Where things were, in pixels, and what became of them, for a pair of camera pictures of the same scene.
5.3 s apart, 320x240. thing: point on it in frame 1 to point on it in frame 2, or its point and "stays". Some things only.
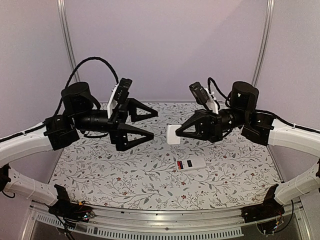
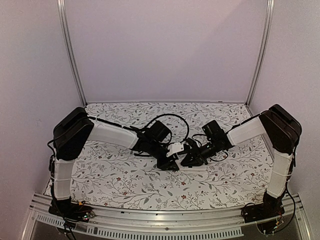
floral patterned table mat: x=195 y=174 stays
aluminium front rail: x=215 y=224 stays
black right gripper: x=213 y=125 to x=196 y=156
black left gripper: x=118 y=130 to x=166 y=165
